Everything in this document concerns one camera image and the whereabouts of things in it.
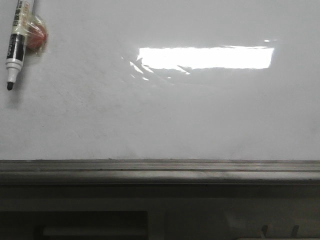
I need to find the red magnet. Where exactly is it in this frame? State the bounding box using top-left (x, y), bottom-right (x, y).
top-left (26, 15), bottom-right (49, 57)

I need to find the black and white whiteboard marker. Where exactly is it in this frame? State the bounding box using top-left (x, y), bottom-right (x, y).
top-left (5, 0), bottom-right (35, 91)

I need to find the white whiteboard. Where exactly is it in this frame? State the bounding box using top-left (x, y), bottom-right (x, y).
top-left (0, 0), bottom-right (320, 160)

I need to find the grey aluminium marker tray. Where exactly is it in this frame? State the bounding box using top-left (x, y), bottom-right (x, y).
top-left (0, 159), bottom-right (320, 185)

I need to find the silver metal peg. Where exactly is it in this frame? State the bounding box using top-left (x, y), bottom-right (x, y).
top-left (260, 225), bottom-right (268, 240)

